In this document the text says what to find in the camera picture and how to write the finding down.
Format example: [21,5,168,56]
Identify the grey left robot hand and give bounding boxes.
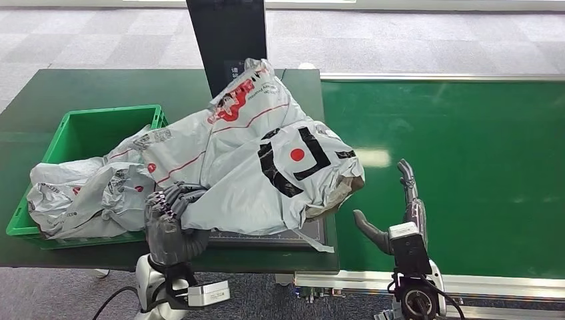
[144,181,212,267]

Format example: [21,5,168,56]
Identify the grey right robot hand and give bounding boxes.
[352,158,430,257]

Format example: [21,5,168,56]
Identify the grey mailer bag black brackets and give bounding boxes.
[180,120,366,255]

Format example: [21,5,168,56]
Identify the green conveyor belt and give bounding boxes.
[320,80,565,281]

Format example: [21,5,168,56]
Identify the grey mailer bag red print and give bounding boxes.
[104,58,315,189]

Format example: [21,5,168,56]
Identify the crumpled grey mailer bag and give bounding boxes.
[27,157,156,240]

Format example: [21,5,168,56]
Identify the black scale platform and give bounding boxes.
[206,217,329,249]

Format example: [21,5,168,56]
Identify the green plastic crate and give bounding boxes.
[5,104,169,251]

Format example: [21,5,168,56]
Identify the dark green table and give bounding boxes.
[0,67,340,275]

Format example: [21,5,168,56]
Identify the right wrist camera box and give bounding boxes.
[388,221,434,278]

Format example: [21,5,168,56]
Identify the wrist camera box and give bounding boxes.
[187,279,232,309]
[388,221,434,278]

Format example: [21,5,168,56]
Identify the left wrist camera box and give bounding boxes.
[187,279,232,309]

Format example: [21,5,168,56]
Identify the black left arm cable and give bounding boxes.
[91,285,143,320]

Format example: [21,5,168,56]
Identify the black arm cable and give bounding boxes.
[421,275,467,320]
[91,285,143,320]

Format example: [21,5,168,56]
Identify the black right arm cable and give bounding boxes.
[421,275,467,320]

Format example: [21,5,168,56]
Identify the aluminium conveyor frame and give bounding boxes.
[275,72,565,320]

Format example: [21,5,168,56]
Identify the black inbound machine post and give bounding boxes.
[185,0,269,99]

